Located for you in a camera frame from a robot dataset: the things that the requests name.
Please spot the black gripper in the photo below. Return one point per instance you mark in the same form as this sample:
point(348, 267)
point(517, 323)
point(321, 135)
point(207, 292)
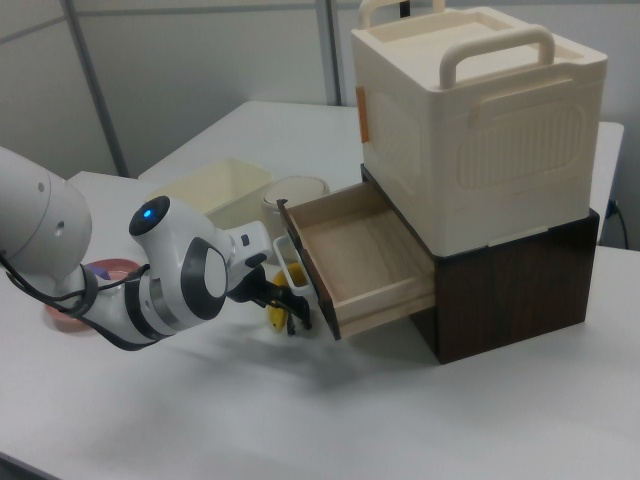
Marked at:
point(250, 287)

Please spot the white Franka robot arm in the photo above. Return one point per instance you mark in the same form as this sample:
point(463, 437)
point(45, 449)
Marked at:
point(170, 250)

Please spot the yellow toy banana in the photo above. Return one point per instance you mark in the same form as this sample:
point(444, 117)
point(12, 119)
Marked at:
point(276, 318)

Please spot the dark wood drawer cabinet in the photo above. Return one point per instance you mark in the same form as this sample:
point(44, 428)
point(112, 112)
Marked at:
point(510, 300)

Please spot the small white lidded bin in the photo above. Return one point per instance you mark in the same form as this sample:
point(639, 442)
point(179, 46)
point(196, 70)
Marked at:
point(295, 192)

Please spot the cream open plastic box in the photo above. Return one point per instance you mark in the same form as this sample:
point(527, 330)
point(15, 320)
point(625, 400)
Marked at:
point(225, 185)

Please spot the pink round plate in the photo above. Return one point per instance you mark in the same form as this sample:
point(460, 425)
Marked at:
point(117, 265)

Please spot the purple cube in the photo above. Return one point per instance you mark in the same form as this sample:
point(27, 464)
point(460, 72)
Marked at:
point(102, 273)

